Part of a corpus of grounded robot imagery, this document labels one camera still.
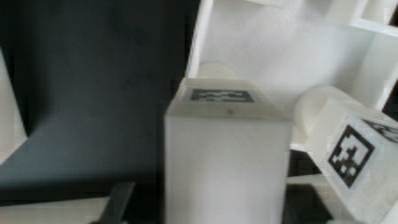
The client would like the white leg block with tag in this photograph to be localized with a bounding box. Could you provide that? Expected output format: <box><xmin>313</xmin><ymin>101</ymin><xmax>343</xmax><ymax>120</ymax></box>
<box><xmin>293</xmin><ymin>86</ymin><xmax>398</xmax><ymax>224</ymax></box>

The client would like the small white leg block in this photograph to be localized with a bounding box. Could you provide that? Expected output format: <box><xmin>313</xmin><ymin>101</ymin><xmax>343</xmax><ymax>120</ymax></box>
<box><xmin>165</xmin><ymin>63</ymin><xmax>292</xmax><ymax>224</ymax></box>

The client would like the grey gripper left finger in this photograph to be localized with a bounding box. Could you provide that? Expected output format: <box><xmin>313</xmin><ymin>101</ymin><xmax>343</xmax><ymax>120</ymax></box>
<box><xmin>89</xmin><ymin>182</ymin><xmax>137</xmax><ymax>224</ymax></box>

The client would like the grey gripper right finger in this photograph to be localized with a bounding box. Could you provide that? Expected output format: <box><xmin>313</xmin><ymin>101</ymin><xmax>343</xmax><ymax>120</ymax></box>
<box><xmin>286</xmin><ymin>184</ymin><xmax>332</xmax><ymax>224</ymax></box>

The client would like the white chair seat block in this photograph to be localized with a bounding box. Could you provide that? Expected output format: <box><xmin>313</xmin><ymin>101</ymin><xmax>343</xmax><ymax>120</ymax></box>
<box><xmin>183</xmin><ymin>0</ymin><xmax>398</xmax><ymax>153</ymax></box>

